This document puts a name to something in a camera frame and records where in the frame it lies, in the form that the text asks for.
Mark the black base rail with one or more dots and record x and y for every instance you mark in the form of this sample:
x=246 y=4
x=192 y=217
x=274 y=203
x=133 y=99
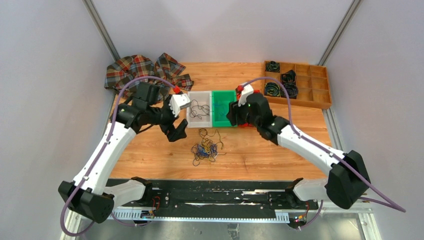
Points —
x=218 y=200

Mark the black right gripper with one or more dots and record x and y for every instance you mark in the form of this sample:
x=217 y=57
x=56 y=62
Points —
x=234 y=114

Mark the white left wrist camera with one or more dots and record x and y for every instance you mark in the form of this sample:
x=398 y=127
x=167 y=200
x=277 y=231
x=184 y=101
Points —
x=178 y=102

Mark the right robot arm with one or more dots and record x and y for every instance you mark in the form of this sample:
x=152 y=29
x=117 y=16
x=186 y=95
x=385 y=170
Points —
x=347 y=176

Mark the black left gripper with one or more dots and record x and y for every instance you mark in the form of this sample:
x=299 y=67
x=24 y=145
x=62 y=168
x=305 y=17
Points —
x=173 y=133

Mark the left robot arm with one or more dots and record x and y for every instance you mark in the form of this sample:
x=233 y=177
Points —
x=88 y=194

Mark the wooden compartment tray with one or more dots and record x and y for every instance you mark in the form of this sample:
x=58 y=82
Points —
x=312 y=82

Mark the white plastic bin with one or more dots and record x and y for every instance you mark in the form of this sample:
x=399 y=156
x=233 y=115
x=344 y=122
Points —
x=199 y=114

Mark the red plastic bin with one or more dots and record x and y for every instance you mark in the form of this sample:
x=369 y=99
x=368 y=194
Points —
x=245 y=125

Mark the plaid cloth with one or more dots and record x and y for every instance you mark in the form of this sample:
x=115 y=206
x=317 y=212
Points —
x=119 y=73

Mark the green plastic bin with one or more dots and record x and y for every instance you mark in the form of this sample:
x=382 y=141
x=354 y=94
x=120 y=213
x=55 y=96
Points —
x=220 y=107

